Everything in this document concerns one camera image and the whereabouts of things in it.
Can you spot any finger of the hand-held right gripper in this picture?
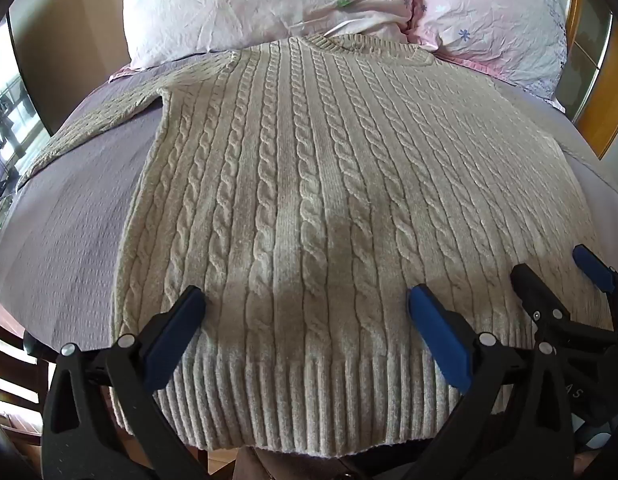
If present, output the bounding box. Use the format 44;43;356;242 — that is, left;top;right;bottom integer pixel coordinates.
572;243;618;328
510;262;618;356

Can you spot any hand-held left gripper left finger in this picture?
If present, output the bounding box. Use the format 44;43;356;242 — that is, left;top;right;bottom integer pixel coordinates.
39;285;210;480

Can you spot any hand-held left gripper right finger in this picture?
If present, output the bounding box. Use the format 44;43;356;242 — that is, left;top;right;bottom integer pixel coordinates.
406;284;576;480

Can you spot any beige cable knit sweater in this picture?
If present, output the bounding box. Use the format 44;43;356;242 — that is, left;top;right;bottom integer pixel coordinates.
16;34;616;459

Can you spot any lilac bed sheet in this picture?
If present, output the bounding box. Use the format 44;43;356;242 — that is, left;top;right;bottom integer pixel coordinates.
0;52;618;356

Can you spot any window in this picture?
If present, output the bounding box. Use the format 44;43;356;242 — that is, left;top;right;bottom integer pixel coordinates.
0;25;42;241

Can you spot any pink floral pillow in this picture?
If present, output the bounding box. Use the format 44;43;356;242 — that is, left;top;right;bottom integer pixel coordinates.
410;0;570;115
108;0;421;82

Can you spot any brown headboard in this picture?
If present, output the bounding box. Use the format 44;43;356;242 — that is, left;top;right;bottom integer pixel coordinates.
6;0;135;137

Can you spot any wooden door frame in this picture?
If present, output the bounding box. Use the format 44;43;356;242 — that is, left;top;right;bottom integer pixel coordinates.
559;0;618;162

